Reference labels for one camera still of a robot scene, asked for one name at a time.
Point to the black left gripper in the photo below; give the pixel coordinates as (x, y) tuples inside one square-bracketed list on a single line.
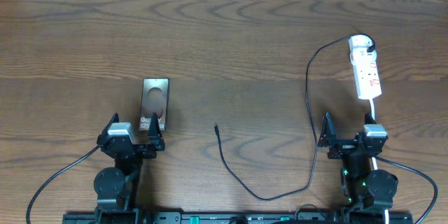
[(155, 144)]

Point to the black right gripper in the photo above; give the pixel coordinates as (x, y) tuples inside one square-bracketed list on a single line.
[(328, 138)]

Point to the bronze Galaxy smartphone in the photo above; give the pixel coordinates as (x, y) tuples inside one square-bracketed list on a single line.
[(154, 99)]

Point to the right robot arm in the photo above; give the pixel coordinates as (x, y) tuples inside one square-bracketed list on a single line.
[(370, 191)]

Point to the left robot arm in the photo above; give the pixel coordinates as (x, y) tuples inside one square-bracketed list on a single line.
[(117, 186)]

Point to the white USB charger adapter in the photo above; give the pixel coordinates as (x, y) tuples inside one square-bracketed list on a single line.
[(362, 40)]

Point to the white power strip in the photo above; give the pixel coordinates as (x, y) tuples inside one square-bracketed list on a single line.
[(365, 73)]

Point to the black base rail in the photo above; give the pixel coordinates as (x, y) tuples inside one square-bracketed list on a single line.
[(198, 218)]

